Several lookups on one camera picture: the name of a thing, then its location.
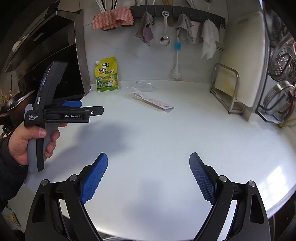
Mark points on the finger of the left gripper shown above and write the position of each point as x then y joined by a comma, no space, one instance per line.
72,104
94,110

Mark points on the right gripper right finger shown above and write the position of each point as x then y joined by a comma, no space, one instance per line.
250,220

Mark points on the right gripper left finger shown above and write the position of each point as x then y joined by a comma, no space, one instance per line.
58,210

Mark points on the clear plastic bottle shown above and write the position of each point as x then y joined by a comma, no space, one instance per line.
142,86

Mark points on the person left hand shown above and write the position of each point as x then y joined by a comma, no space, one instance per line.
18,143

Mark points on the yellow seasoning pouch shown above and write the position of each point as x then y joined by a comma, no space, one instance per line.
106,75

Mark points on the black range hood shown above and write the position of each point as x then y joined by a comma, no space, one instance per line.
46,32

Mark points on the pink striped cloth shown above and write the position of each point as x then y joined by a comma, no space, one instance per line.
113,19

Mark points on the blue white bottle brush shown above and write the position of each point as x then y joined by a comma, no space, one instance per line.
176,73

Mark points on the purple grey hanging cloth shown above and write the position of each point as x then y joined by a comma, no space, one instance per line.
144,32

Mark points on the metal ladle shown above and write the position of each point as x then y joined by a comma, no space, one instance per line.
165,40

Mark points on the metal cutting board rack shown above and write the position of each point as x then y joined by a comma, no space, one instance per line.
228,97

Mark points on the white hanging cloth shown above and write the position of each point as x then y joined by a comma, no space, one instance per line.
210,36

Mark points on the metal skimmer strainer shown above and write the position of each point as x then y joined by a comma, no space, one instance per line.
282,62

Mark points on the white cutting board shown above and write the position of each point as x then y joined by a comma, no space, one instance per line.
244,51

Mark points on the black hook rail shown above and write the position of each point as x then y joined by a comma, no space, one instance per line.
174,11

